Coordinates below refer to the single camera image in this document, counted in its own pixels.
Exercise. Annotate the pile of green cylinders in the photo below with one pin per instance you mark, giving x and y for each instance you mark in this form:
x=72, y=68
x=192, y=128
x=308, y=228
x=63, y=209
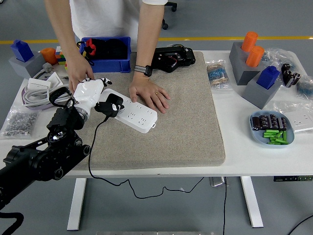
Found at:
x=275, y=137

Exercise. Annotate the bag of black capacitors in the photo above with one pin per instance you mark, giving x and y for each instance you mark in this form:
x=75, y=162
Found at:
x=288, y=76

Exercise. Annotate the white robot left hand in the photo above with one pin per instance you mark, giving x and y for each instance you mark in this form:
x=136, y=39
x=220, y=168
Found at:
x=86, y=94

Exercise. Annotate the blue plastic block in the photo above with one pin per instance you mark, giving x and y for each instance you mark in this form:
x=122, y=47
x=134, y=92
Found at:
x=22, y=51
x=267, y=77

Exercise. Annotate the light blue plate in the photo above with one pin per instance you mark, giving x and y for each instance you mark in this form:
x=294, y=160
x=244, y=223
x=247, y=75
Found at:
x=256, y=139

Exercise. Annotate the bag of metal screws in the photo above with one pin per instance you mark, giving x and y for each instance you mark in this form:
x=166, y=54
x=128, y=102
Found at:
x=19, y=122

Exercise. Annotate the crumpled clear plastic bag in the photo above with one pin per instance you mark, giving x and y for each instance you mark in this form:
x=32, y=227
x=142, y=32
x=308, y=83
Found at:
x=276, y=55

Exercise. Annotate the white wall socket panel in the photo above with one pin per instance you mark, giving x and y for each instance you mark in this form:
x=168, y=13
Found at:
x=302, y=122

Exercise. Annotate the person's left forearm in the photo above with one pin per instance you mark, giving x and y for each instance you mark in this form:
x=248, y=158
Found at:
x=149, y=31

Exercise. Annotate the slim black tool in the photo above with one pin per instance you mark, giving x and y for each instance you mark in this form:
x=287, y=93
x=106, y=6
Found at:
x=65, y=77

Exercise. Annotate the grey-brown foam mat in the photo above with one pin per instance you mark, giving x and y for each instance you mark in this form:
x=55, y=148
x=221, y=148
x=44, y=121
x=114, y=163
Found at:
x=159, y=137

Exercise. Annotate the bag of taped resistors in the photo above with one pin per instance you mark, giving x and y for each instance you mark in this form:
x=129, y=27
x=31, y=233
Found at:
x=217, y=76

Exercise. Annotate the grey two-hole cylinder holder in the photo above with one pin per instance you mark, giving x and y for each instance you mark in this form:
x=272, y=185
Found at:
x=238, y=63

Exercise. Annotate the person's torso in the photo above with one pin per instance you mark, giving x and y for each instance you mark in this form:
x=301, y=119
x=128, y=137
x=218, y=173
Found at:
x=105, y=17

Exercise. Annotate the black cylindrical capacitor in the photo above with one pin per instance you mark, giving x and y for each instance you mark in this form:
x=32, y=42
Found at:
x=282, y=123
x=274, y=121
x=256, y=123
x=264, y=121

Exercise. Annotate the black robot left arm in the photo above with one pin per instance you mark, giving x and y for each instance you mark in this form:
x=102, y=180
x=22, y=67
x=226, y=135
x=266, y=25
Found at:
x=49, y=156

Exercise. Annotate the grey single-slot block holder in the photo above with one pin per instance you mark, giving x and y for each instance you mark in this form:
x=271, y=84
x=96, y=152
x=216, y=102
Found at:
x=256, y=95
x=22, y=67

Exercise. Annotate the orange plastic cylinder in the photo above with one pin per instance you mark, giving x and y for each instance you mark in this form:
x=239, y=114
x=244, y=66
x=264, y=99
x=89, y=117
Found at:
x=254, y=57
x=249, y=41
x=49, y=55

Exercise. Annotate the black table control panel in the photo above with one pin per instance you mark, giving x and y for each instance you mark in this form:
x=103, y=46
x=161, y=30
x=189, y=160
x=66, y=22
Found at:
x=293, y=179

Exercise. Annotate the bag of blue resistors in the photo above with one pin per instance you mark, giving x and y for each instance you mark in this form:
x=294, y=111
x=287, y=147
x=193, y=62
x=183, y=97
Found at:
x=305, y=85

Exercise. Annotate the black electronic device housing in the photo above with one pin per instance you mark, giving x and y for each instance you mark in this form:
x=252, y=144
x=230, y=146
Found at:
x=176, y=57

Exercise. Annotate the black cloth pouch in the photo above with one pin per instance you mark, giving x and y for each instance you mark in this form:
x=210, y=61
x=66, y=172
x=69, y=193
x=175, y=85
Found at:
x=115, y=49

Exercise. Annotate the striped wristband with watch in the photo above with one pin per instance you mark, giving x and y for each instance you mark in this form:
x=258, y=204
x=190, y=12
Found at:
x=140, y=69

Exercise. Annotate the white power strip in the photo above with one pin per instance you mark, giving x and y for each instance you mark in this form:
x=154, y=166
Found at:
x=137, y=117

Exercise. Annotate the black plug adapter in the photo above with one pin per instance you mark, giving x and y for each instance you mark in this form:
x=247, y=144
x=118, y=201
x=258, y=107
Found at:
x=114, y=98

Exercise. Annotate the colourful puzzle cube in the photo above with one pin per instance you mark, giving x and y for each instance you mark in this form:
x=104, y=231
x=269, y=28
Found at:
x=60, y=57
x=66, y=66

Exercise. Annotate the black pouch with red toggle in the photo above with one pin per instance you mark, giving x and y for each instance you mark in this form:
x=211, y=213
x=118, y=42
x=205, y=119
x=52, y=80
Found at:
x=97, y=49

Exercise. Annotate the grey metal box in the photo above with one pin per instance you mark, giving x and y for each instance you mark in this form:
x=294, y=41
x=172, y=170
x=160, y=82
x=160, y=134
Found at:
x=216, y=182

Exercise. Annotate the person's right forearm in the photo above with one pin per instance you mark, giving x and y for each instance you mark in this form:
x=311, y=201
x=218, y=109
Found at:
x=61, y=31

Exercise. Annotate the blue plastic bin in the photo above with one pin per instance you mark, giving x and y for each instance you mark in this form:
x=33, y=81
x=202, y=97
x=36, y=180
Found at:
x=110, y=66

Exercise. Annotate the black office chair base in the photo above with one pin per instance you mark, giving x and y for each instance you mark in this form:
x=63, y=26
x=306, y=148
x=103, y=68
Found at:
x=165, y=25

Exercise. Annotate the person's left hand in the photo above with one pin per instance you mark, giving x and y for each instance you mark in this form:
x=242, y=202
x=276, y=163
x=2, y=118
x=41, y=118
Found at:
x=146, y=89

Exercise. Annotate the person's right hand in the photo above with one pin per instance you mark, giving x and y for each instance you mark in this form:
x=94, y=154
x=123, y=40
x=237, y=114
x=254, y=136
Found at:
x=78, y=69

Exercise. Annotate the white table leg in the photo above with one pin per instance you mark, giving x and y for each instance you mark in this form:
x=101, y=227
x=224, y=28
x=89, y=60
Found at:
x=75, y=205
x=252, y=203

